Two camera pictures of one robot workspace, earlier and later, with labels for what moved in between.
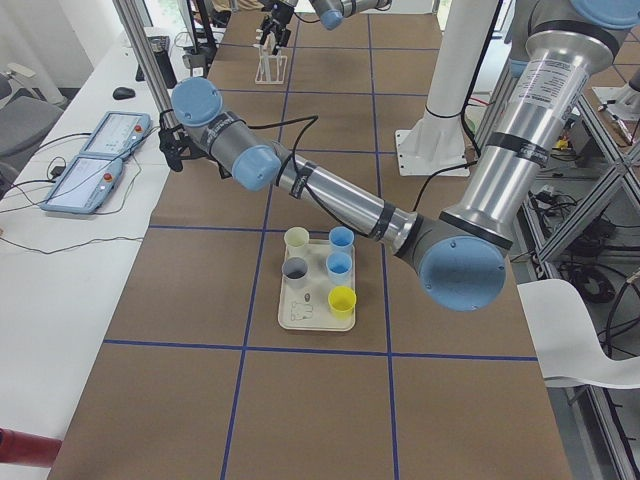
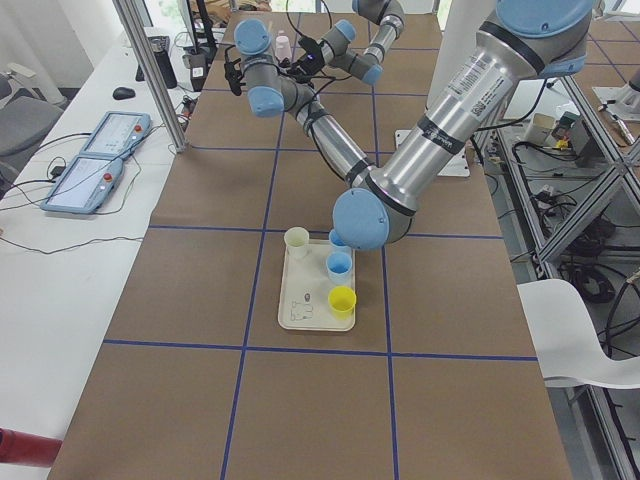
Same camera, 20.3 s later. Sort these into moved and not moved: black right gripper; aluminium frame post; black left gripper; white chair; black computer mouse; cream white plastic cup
Moved: black left gripper; black right gripper
Not moved: white chair; cream white plastic cup; aluminium frame post; black computer mouse
